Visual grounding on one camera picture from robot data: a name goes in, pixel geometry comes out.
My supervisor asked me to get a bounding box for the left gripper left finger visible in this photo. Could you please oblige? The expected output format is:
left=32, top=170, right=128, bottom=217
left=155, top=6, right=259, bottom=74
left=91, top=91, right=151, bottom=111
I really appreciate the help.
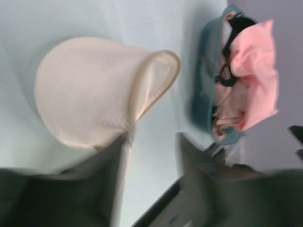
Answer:
left=0, top=136, right=126, bottom=227

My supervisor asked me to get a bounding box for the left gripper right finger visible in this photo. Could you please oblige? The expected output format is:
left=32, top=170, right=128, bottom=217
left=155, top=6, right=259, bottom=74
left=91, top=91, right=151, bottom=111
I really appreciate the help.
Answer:
left=176, top=133, right=303, bottom=227

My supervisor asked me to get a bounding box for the pink mesh laundry bag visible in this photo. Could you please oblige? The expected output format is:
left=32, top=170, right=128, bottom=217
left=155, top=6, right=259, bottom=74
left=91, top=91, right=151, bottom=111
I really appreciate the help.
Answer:
left=34, top=37, right=181, bottom=150

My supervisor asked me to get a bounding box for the pink bra from bag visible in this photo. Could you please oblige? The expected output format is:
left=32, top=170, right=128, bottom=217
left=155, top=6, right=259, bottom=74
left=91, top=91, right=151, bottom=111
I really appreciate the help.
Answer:
left=231, top=19, right=279, bottom=131

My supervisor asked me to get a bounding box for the black bra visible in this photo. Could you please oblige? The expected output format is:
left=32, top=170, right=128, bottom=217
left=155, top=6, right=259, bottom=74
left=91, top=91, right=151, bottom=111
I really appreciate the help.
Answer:
left=216, top=13, right=256, bottom=87

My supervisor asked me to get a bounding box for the teal plastic basin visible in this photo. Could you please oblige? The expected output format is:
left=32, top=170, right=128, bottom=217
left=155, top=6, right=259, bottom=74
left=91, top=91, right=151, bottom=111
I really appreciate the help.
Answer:
left=189, top=5, right=243, bottom=145

